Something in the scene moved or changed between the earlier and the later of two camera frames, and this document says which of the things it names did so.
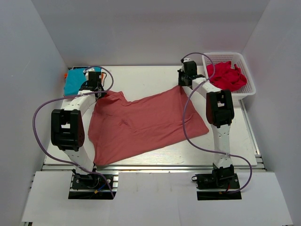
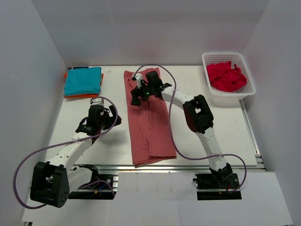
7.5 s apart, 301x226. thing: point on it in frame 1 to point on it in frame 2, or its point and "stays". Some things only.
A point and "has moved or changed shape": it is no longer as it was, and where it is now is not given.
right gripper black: [181, 80] to [139, 92]
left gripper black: [99, 89] to [109, 117]
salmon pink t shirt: [119, 128] has moved or changed shape
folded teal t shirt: [74, 78] stays
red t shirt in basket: [225, 77] stays
